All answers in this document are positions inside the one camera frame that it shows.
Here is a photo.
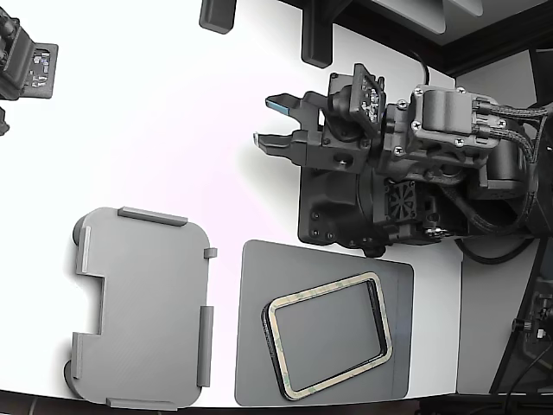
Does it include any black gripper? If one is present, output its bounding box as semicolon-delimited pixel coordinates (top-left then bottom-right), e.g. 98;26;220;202
252;90;397;176

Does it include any black six-joint robot arm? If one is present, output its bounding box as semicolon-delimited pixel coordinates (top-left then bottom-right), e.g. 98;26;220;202
358;81;553;260

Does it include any gray box with edge tabs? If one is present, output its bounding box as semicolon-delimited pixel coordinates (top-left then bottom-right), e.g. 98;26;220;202
63;206;219;412

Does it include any dark gray flat mat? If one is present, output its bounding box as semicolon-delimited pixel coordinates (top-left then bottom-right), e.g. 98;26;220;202
233;239;416;407

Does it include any large gray panel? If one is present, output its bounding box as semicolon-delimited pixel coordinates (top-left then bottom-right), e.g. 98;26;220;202
371;0;448;36

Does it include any small gray panel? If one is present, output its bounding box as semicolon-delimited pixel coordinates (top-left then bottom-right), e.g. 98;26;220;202
444;0;486;18

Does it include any dark flat panel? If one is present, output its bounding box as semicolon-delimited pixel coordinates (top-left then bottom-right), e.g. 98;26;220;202
529;47;553;107

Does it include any black device with knob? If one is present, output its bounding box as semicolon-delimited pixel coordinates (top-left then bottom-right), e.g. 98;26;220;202
512;290;553;347

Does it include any black diagonal stand pole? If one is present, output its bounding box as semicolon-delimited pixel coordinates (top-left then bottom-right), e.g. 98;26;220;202
489;239;553;394

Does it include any gripper camera with circuit board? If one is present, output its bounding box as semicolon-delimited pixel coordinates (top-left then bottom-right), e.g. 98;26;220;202
327;63;387;142

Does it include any long black bracket block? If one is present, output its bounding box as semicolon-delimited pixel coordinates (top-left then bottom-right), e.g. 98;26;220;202
300;0;334;69

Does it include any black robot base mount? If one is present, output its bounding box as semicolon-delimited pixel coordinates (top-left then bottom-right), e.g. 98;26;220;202
296;163;390;259

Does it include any short black bracket block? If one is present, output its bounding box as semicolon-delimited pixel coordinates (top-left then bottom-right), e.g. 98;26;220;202
198;0;238;35

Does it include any thin black cable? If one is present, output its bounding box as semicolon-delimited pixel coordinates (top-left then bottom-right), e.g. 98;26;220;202
408;48;432;86

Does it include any black frame structure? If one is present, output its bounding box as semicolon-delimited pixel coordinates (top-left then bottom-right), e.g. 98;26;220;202
276;0;553;80

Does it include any black looped cable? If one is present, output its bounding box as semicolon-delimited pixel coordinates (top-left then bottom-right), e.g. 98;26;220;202
451;237;541;265

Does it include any black camera module on stand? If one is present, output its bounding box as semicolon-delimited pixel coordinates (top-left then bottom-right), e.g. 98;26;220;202
0;8;60;101

